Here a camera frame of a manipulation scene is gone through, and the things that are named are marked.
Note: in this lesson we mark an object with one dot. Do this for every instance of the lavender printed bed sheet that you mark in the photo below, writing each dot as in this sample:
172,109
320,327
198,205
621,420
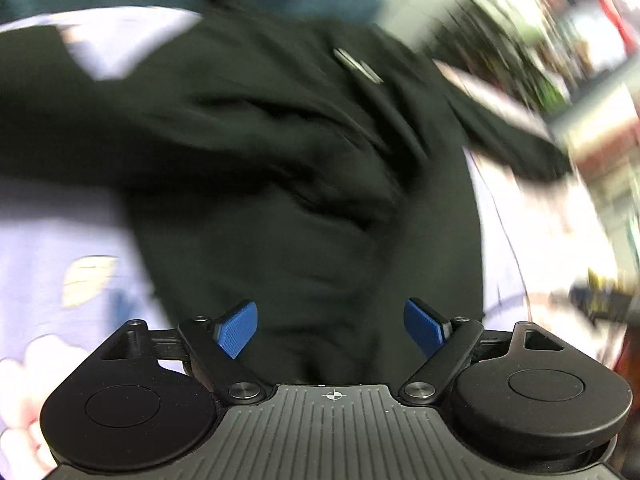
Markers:
50,230

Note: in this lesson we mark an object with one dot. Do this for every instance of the large black garment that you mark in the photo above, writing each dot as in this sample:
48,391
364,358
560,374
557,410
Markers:
280,185

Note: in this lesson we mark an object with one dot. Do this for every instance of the cluttered shelf rack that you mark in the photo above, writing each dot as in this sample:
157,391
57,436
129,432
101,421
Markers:
525,40

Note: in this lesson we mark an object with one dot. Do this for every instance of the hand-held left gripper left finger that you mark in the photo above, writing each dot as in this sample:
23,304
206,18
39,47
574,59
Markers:
238,329

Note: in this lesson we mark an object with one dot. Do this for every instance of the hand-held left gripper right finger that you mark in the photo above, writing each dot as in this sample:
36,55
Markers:
419,331

